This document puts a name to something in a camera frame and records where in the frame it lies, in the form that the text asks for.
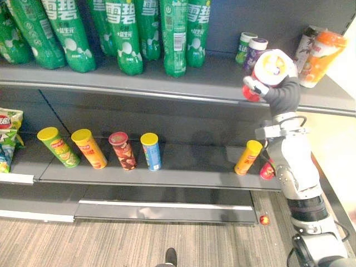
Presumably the blue chips can yellow lid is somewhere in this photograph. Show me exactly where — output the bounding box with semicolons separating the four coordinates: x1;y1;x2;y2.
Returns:
140;132;162;172

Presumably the dark grey chips shelf board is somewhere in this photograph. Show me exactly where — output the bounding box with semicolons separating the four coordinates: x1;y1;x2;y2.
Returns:
32;135;282;192

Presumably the red gum bottle white lid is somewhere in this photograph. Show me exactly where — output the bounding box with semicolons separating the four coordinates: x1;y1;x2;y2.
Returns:
241;48;299;102

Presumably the green Sprite bottle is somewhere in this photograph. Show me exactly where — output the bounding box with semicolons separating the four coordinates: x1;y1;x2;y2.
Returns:
87;0;118;58
0;0;32;65
185;0;212;68
41;0;97;74
7;0;67;70
134;0;162;62
105;0;144;77
159;0;188;79

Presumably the purple gum bottle white lid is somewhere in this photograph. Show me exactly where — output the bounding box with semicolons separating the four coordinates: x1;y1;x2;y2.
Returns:
242;37;269;72

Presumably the green gum bottle white lid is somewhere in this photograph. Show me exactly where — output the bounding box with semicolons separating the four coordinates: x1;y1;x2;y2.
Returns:
235;31;259;66

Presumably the orange drink cup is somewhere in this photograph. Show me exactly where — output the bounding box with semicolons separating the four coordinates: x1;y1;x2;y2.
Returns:
299;29;349;89

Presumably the green chips can yellow lid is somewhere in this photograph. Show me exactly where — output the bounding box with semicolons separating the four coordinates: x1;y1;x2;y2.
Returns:
36;126;81;169

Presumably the orange chips can yellow lid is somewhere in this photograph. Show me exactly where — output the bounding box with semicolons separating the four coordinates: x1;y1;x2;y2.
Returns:
71;128;108;170

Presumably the dark grey bottle shelf board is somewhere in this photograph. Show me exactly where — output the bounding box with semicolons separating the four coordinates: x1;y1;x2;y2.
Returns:
0;51;356;117

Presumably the dark robot foot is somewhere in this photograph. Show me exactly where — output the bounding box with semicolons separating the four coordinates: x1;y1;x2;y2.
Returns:
165;248;178;267

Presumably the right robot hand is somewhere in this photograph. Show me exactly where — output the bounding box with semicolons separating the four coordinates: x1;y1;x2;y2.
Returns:
243;75;302;116

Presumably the dark grey bag shelf board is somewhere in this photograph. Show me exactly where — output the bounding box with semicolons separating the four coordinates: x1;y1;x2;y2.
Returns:
0;132;58;186

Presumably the green white chips bag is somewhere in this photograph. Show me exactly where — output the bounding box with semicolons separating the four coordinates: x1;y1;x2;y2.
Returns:
0;107;25;150

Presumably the brown chips can red lid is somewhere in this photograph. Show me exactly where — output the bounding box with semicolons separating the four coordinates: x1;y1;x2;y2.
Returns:
108;131;138;171

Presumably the blue chips bag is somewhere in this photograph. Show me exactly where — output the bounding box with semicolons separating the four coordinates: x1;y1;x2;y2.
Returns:
0;143;16;174

